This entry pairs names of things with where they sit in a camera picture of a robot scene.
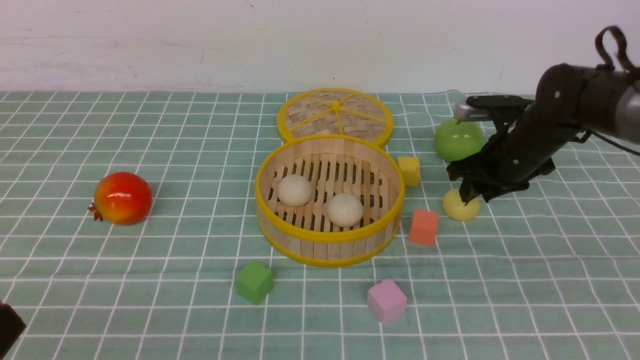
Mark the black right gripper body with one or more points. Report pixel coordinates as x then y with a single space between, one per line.
519 152

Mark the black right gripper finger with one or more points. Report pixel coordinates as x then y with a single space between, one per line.
496 191
469 190

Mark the yellow bun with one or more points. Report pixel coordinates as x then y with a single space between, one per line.
455 208

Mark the white bun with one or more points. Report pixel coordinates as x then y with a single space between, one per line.
344 210
294 190

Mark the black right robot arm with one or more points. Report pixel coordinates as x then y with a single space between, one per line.
571 104

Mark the bamboo steamer tray yellow rim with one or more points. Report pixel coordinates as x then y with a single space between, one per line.
333 164

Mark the woven bamboo steamer lid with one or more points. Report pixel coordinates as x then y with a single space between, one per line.
335 111

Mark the green apple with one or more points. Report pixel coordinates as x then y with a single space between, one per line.
455 140

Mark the orange cube block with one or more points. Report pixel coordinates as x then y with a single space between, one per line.
423 228

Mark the yellow cube block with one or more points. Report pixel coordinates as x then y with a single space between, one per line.
410 169

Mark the pink cube block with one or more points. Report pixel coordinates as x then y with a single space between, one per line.
386 301

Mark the green cube block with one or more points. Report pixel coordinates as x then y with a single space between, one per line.
254 282

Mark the green checkered tablecloth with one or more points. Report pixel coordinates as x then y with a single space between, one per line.
551 273

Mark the red pomegranate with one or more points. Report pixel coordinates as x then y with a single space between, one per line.
122 198

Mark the dark left gripper corner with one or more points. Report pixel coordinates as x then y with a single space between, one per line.
12 327

